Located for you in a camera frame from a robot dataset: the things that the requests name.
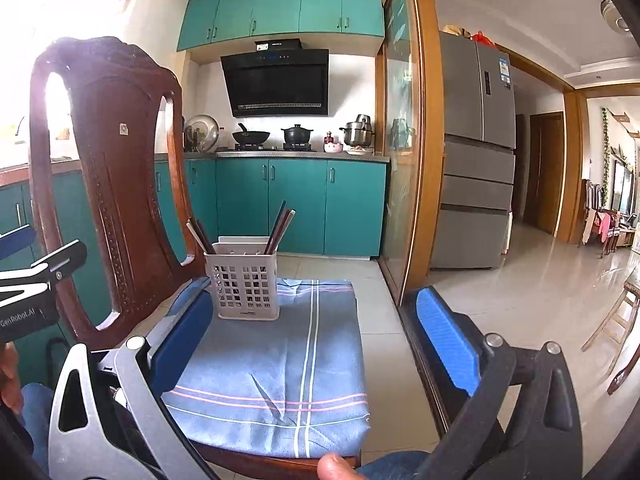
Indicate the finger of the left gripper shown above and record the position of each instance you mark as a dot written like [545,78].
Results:
[51,269]
[16,240]

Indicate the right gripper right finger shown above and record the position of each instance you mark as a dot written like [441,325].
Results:
[502,412]

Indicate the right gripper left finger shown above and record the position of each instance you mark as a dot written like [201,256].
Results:
[107,418]

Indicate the person's left hand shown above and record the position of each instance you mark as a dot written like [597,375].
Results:
[11,395]

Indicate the person's right thumb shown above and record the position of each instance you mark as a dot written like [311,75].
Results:
[333,467]

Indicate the person's knee in jeans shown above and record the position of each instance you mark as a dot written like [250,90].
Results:
[394,466]

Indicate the wooden stool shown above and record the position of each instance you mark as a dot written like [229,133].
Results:
[620,320]

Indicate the dark brown short chopstick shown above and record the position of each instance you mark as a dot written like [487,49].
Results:
[208,246]

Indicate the carved wooden chair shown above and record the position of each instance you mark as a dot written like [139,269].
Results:
[115,92]

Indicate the blue cloth with stripes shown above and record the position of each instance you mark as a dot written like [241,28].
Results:
[289,388]

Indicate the white plastic utensil basket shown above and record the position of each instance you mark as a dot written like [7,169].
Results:
[243,279]

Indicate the round steel lid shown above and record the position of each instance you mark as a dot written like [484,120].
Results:
[200,134]

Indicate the brown wooden room door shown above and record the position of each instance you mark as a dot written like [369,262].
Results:
[546,171]

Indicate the red-brown long chopstick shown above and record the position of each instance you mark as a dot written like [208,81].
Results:
[290,213]

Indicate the black wok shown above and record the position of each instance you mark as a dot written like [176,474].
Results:
[246,137]

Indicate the dark black-brown chopstick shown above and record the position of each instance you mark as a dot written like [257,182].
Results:
[276,228]

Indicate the teal lower cabinets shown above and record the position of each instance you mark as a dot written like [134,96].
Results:
[339,213]

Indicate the teal cabinets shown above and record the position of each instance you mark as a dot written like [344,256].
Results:
[339,213]
[210,21]

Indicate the grey refrigerator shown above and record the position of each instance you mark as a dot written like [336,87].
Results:
[479,160]

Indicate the black clay pot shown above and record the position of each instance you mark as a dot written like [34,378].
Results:
[297,135]

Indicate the black range hood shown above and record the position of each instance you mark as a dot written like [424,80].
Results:
[278,82]

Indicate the steel stock pot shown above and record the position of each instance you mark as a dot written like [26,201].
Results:
[358,133]

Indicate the wooden glass sliding door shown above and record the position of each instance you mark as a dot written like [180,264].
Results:
[409,127]

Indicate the teal upper cabinets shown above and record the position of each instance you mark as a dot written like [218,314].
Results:
[210,21]

